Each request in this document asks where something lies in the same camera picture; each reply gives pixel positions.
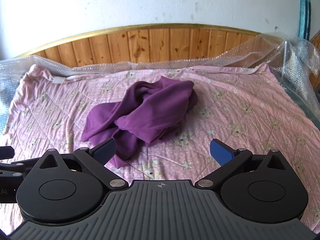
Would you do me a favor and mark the wooden headboard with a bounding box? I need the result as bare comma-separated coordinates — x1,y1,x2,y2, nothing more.
17,23,283,68

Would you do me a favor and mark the purple garment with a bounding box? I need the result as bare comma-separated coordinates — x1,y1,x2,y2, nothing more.
81,76,197,168

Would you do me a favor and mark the clear bubble wrap sheet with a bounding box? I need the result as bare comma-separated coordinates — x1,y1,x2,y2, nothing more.
1,34,319,129

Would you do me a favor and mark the pink bear-print quilt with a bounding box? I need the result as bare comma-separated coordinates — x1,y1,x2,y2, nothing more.
1,64,319,232

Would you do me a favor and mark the blue striped board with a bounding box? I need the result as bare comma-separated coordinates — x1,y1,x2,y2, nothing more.
298,0,311,41

